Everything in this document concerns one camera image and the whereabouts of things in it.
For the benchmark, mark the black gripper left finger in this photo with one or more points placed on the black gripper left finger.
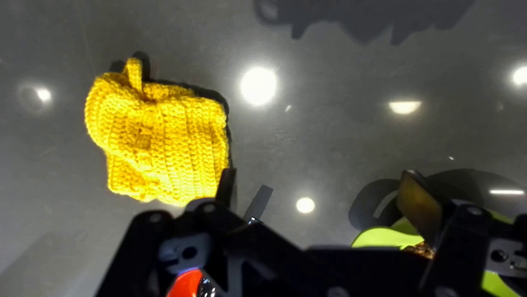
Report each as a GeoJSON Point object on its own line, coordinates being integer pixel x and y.
{"type": "Point", "coordinates": [142, 247]}

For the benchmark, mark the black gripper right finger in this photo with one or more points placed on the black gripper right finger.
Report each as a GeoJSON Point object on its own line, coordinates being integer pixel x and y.
{"type": "Point", "coordinates": [466, 241]}

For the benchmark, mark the yellow crocheted towel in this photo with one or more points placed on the yellow crocheted towel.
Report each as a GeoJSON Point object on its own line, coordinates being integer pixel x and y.
{"type": "Point", "coordinates": [153, 142]}

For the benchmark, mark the red bowl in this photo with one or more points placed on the red bowl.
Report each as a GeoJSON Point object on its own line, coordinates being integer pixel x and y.
{"type": "Point", "coordinates": [186, 285]}

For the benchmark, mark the lime green bowl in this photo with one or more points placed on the lime green bowl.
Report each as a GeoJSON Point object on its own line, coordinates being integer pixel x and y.
{"type": "Point", "coordinates": [384, 238]}

